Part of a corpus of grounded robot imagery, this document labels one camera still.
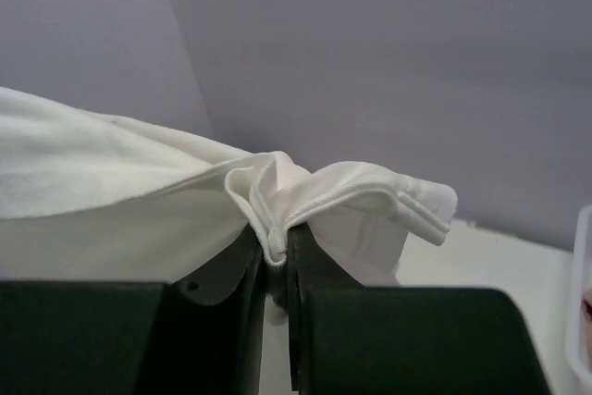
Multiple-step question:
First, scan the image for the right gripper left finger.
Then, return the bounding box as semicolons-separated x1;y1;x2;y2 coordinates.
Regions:
1;228;265;394

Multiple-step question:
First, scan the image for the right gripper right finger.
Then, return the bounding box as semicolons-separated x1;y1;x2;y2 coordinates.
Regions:
287;223;578;394

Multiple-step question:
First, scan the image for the white printed t-shirt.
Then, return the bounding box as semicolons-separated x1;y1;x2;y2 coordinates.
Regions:
1;89;458;306

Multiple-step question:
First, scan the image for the white plastic mesh basket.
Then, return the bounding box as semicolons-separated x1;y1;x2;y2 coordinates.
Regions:
565;205;591;394

